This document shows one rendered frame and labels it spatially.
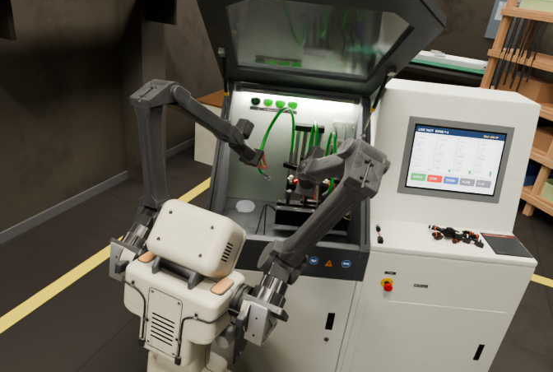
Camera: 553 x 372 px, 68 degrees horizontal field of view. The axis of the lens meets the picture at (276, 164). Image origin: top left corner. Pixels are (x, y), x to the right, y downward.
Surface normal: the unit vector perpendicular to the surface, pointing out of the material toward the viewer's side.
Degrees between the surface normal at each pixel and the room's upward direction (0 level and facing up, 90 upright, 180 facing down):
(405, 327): 90
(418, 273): 90
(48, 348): 0
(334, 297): 90
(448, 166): 76
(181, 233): 48
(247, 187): 90
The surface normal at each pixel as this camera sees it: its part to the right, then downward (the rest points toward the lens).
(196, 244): -0.24, -0.36
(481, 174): 0.00, 0.19
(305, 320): -0.02, 0.42
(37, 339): 0.11, -0.90
